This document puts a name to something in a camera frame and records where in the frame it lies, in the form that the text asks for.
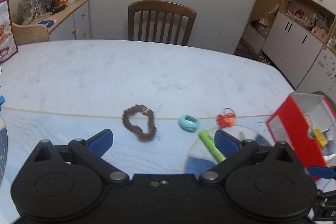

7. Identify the green tube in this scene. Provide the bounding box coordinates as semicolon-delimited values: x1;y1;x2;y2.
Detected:
198;130;226;163

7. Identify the yellow small box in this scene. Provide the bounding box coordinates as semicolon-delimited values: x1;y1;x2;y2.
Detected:
312;128;329;148

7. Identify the brown bead bracelet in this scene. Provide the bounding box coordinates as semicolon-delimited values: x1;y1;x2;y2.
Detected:
122;103;158;142

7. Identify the teal round toy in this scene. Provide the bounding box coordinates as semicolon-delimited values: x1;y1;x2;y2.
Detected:
178;115;199;132

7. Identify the red white cardboard box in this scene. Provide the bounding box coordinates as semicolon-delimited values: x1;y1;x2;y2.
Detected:
266;93;335;170

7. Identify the blue patterned table mat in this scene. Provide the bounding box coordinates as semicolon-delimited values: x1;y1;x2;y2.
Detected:
0;107;326;214

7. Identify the white wooden sideboard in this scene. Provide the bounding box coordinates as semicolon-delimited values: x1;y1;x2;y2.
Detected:
33;0;91;41

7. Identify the red snack bag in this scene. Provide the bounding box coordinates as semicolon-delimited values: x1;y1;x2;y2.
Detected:
0;0;18;63

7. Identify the light wooden child chair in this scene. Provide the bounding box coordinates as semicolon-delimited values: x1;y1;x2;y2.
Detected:
12;23;50;46

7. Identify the brown wooden chair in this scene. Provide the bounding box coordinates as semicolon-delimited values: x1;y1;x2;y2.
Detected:
127;0;197;46

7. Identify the orange red keychain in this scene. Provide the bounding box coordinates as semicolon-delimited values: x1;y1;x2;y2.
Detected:
216;107;236;129

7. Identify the white wall cabinet unit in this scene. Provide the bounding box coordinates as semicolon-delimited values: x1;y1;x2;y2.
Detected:
239;0;335;100

